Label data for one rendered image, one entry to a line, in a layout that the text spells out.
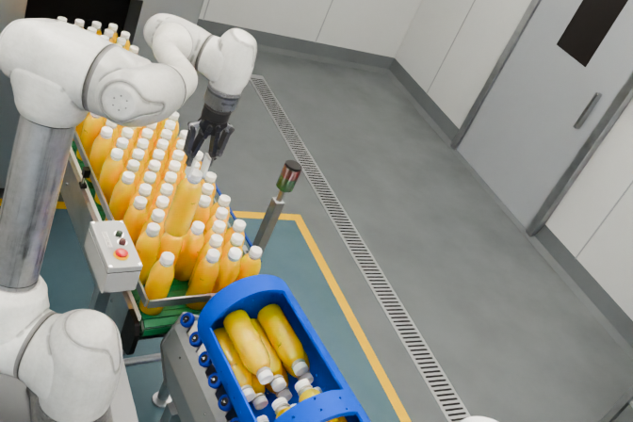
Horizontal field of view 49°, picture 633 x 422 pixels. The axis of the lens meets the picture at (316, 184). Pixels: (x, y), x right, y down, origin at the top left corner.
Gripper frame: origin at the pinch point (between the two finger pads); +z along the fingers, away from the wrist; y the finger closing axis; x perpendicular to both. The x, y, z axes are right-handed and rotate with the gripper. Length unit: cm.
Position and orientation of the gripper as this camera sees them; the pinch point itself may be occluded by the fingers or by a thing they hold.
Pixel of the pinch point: (198, 166)
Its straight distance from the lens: 198.6
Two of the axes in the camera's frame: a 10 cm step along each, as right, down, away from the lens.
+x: -4.6, -6.2, 6.3
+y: 8.1, -0.1, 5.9
